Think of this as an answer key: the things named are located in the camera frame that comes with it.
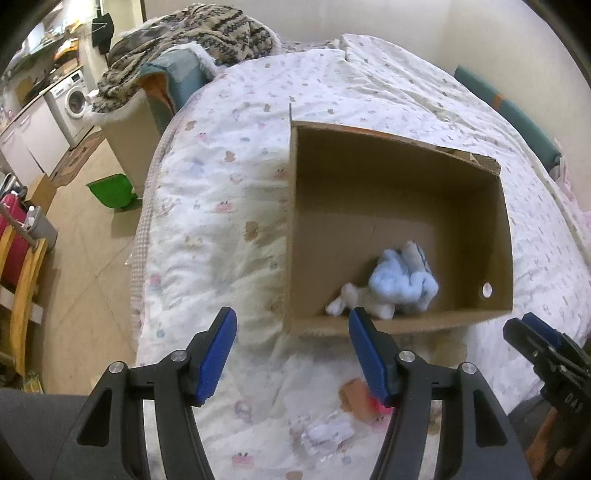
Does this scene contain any red suitcase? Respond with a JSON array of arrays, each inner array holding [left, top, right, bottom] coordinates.
[[0, 192, 31, 292]]

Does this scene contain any yellow wooden chair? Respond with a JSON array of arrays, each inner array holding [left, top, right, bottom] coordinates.
[[1, 238, 48, 378]]

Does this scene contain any teal orange cushion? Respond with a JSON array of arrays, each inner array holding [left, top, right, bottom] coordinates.
[[138, 48, 211, 133]]

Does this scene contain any green plastic dustpan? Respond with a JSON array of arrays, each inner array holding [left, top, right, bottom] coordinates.
[[87, 173, 141, 211]]

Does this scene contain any white washing machine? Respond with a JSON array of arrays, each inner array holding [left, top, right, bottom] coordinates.
[[43, 67, 92, 149]]

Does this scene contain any clear plastic packet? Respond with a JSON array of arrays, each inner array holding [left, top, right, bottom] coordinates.
[[301, 412, 355, 456]]

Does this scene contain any knitted patterned blanket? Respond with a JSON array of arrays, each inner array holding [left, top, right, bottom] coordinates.
[[91, 3, 281, 114]]

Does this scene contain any brown cardboard box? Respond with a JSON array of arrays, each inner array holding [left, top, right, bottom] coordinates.
[[283, 120, 513, 337]]

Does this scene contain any light blue plush whale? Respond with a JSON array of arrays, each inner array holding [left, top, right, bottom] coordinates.
[[325, 241, 439, 320]]

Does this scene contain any white patterned bed quilt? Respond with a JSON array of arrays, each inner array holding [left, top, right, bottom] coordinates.
[[133, 34, 590, 479]]

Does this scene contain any teal pillow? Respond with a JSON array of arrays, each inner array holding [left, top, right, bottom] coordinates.
[[454, 65, 562, 172]]

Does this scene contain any pink rubber duck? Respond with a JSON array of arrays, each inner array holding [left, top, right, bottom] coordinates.
[[339, 378, 393, 423]]

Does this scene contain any grey trousers leg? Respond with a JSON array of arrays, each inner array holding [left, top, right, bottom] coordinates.
[[1, 388, 86, 479]]

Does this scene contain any white kitchen cabinet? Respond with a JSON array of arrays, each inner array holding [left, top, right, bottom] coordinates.
[[1, 97, 70, 186]]

